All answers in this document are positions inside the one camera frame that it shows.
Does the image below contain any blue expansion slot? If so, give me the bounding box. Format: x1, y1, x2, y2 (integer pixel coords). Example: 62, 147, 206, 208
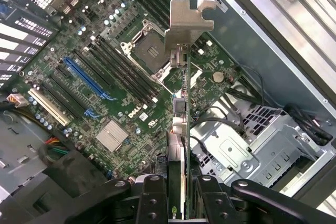
62, 56, 118, 101

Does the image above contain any metal drive cage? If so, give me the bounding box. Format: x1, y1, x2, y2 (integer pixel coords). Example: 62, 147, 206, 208
190, 103, 329, 198

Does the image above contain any grey power supply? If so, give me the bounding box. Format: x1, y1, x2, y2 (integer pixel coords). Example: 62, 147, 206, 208
0, 119, 53, 196

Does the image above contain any green motherboard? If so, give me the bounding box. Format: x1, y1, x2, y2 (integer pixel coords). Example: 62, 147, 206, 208
14, 0, 244, 183

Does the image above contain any CPU socket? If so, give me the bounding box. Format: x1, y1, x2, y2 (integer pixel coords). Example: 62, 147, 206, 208
120, 19, 182, 83

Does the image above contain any grey flat wire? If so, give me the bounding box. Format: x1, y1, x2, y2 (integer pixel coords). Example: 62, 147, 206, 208
191, 105, 245, 141

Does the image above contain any long black expansion slot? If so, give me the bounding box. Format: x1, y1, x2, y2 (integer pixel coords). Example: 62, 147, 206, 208
72, 49, 116, 90
48, 73, 89, 120

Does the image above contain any black RAM slot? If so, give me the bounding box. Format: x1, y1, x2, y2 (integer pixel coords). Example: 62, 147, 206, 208
84, 47, 148, 108
101, 34, 161, 94
96, 37, 158, 99
90, 41, 154, 104

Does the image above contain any black cable bundle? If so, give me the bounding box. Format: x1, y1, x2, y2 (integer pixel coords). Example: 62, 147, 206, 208
285, 102, 334, 146

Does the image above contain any silver coin battery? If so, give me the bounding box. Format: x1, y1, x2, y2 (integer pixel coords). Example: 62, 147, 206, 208
212, 71, 225, 83

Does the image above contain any open grey PC case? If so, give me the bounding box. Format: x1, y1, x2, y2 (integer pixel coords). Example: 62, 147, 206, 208
0, 0, 336, 224

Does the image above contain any coloured power wire bundle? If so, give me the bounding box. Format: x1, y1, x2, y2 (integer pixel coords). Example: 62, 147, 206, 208
0, 102, 71, 162

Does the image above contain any silver chipset heatsink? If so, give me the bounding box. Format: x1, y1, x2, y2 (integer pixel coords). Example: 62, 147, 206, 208
94, 119, 130, 153

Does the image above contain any white power connector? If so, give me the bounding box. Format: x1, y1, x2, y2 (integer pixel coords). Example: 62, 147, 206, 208
6, 93, 29, 109

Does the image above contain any white expansion slot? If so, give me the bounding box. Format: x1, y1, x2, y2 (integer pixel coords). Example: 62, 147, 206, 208
27, 88, 69, 127

